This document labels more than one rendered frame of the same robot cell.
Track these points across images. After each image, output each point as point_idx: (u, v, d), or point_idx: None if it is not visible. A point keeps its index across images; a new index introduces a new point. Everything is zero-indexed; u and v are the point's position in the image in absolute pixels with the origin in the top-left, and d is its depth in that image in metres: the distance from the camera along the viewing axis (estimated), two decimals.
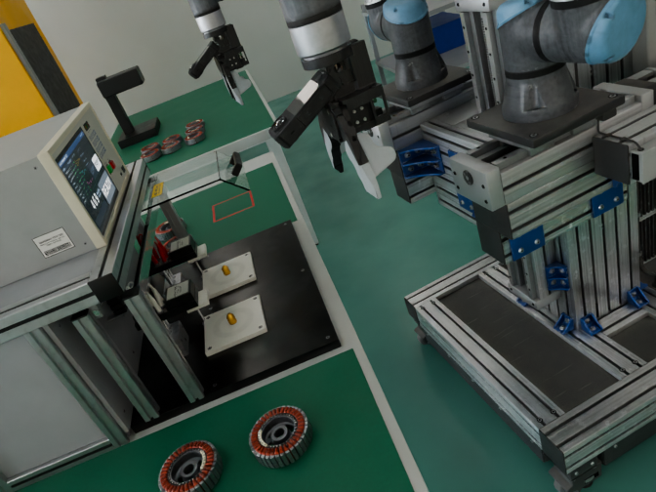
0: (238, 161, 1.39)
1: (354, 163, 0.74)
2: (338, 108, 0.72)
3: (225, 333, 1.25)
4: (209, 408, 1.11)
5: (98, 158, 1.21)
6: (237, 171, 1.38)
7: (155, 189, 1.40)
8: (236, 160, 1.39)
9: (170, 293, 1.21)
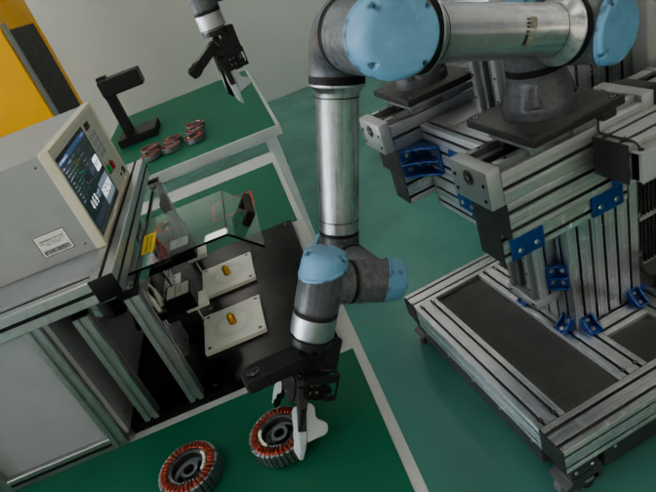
0: (250, 208, 1.11)
1: (295, 426, 0.89)
2: (302, 381, 0.89)
3: (225, 333, 1.25)
4: (209, 408, 1.11)
5: (98, 158, 1.21)
6: (249, 221, 1.10)
7: (146, 243, 1.12)
8: (248, 207, 1.11)
9: (170, 293, 1.21)
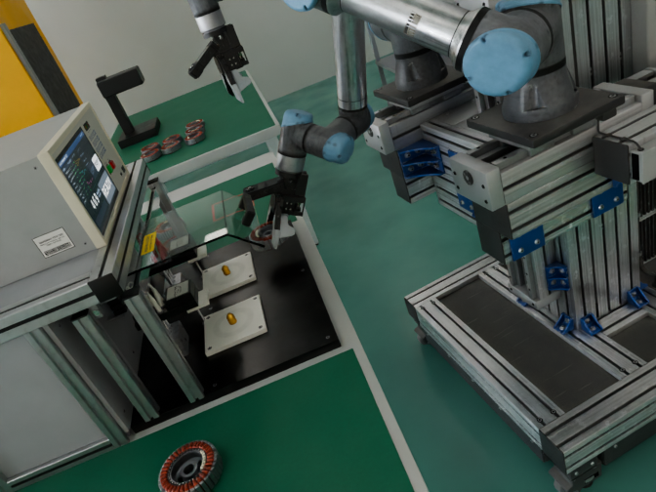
0: (250, 208, 1.11)
1: (273, 226, 1.41)
2: (279, 197, 1.39)
3: (225, 333, 1.25)
4: (209, 408, 1.11)
5: (98, 158, 1.21)
6: (249, 221, 1.10)
7: (146, 243, 1.12)
8: (248, 207, 1.11)
9: (170, 293, 1.21)
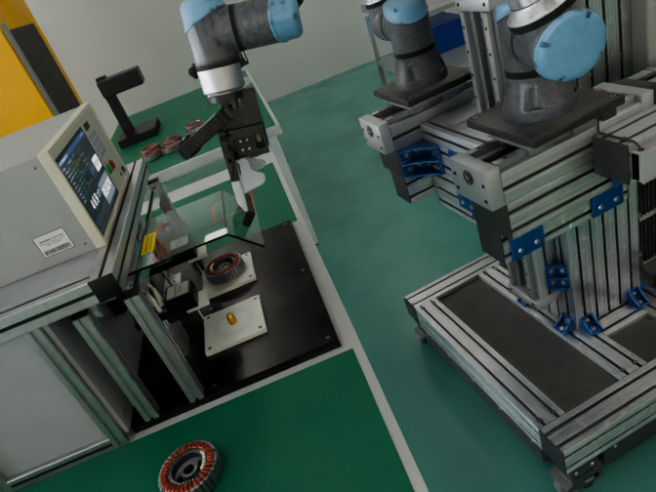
0: (250, 208, 1.11)
1: (231, 180, 0.94)
2: (225, 136, 0.93)
3: (225, 333, 1.25)
4: (209, 408, 1.11)
5: (98, 158, 1.21)
6: (249, 221, 1.10)
7: (146, 243, 1.12)
8: (248, 207, 1.11)
9: (170, 293, 1.21)
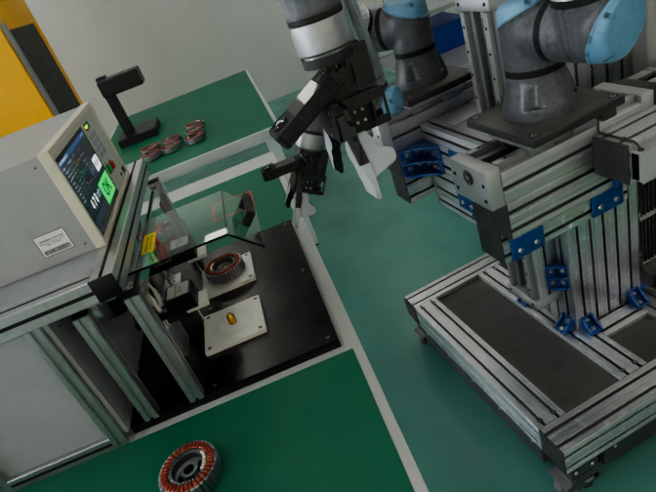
0: (250, 208, 1.11)
1: (355, 163, 0.74)
2: (339, 108, 0.72)
3: (225, 333, 1.25)
4: (209, 408, 1.11)
5: (98, 158, 1.21)
6: (249, 221, 1.10)
7: (146, 243, 1.12)
8: (248, 207, 1.11)
9: (170, 293, 1.21)
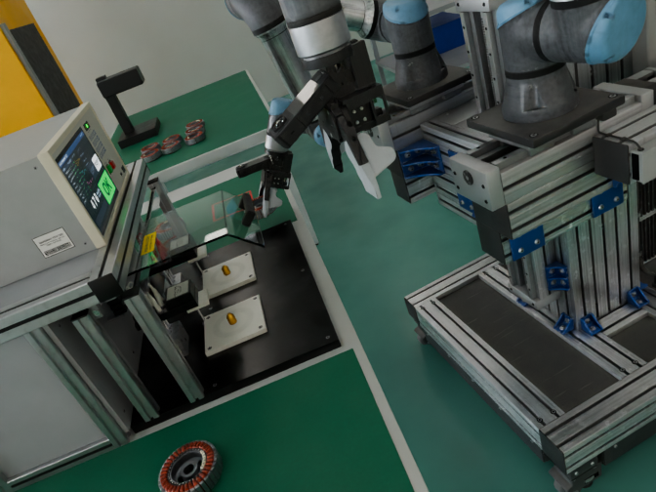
0: (250, 208, 1.11)
1: (354, 163, 0.74)
2: (338, 108, 0.72)
3: (225, 333, 1.25)
4: (209, 408, 1.11)
5: (98, 158, 1.21)
6: (249, 221, 1.10)
7: (146, 243, 1.12)
8: (248, 207, 1.11)
9: (170, 293, 1.21)
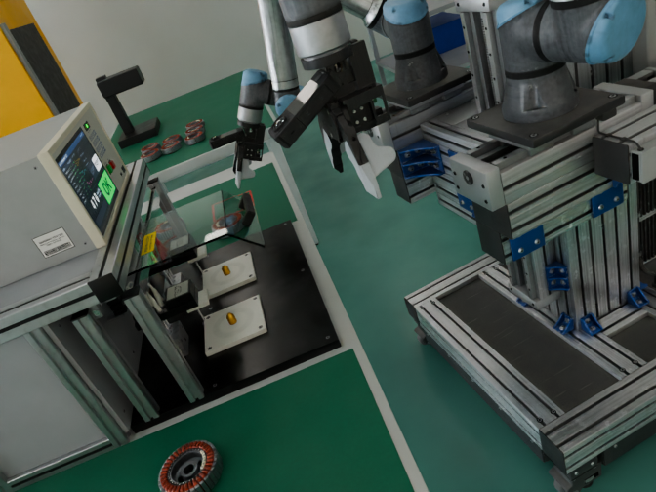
0: (250, 208, 1.11)
1: (354, 163, 0.74)
2: (338, 108, 0.72)
3: (225, 333, 1.25)
4: (209, 408, 1.11)
5: (98, 158, 1.21)
6: (249, 221, 1.10)
7: (146, 243, 1.12)
8: (248, 207, 1.11)
9: (170, 293, 1.21)
